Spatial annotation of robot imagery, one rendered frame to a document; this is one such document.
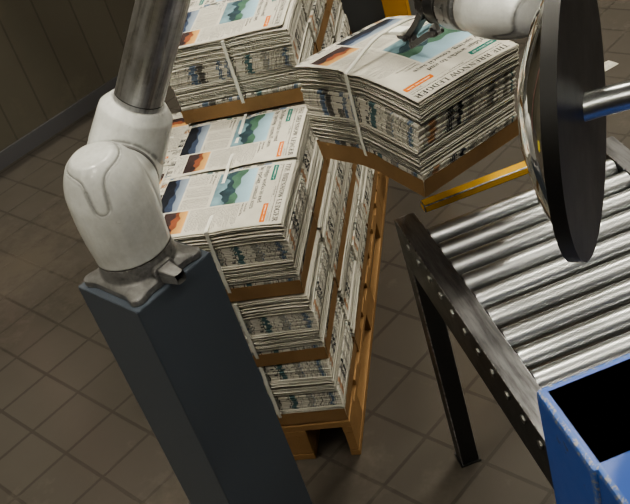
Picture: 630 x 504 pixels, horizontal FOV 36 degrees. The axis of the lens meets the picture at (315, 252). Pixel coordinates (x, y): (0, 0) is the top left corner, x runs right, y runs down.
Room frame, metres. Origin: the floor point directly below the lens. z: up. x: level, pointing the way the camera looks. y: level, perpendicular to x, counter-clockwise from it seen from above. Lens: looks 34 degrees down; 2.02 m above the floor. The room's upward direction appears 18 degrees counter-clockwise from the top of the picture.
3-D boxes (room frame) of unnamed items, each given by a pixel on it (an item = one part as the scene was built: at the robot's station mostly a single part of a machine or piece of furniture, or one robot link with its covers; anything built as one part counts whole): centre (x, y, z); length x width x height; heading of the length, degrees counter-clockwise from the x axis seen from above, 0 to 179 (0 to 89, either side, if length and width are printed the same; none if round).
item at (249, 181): (2.53, 0.06, 0.42); 1.17 x 0.39 x 0.83; 163
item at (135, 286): (1.62, 0.33, 1.03); 0.22 x 0.18 x 0.06; 38
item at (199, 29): (2.66, 0.03, 1.06); 0.37 x 0.29 x 0.01; 74
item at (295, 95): (2.66, 0.02, 0.86); 0.38 x 0.29 x 0.04; 74
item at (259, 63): (2.66, 0.02, 0.95); 0.38 x 0.29 x 0.23; 74
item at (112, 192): (1.64, 0.34, 1.17); 0.18 x 0.16 x 0.22; 173
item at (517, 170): (1.83, -0.48, 0.81); 0.43 x 0.03 x 0.02; 95
